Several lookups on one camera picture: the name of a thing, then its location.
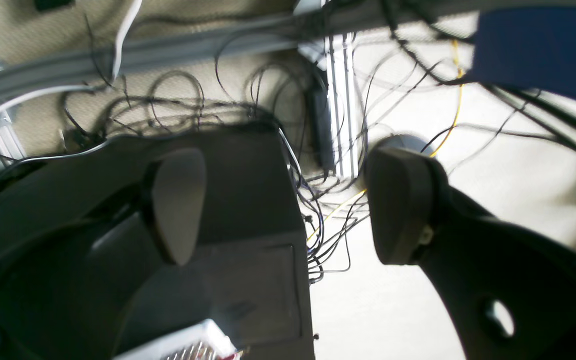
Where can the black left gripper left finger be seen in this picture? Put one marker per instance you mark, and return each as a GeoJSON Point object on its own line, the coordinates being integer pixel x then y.
{"type": "Point", "coordinates": [73, 260]}

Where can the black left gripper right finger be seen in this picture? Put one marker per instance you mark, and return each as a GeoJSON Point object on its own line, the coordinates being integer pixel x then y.
{"type": "Point", "coordinates": [510, 292]}

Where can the black computer tower case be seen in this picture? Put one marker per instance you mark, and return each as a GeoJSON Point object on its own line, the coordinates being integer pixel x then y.
{"type": "Point", "coordinates": [244, 293]}

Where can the round black stand base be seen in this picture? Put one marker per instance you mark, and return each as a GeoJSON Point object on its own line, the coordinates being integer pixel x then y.
{"type": "Point", "coordinates": [403, 141]}

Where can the blue panel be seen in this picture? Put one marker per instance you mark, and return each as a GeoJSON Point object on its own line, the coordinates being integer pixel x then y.
{"type": "Point", "coordinates": [527, 47]}

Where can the black power strip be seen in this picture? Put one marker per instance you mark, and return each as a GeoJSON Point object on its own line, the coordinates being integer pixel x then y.
{"type": "Point", "coordinates": [320, 126]}

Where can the aluminium frame post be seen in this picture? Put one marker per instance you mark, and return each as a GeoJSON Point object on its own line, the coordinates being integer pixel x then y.
{"type": "Point", "coordinates": [332, 67]}

